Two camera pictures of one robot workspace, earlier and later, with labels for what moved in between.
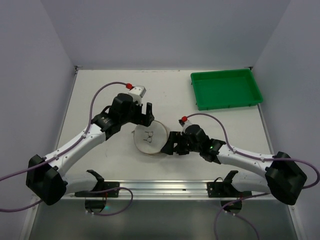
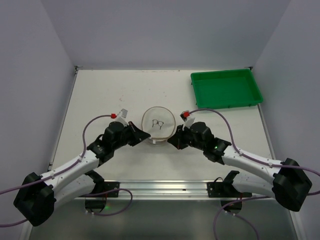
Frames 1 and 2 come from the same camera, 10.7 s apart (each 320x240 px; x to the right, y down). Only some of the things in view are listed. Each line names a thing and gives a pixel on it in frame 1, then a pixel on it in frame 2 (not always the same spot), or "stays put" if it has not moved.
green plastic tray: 225,88 stays put
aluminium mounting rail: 183,191 stays put
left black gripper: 144,118 -> 132,135
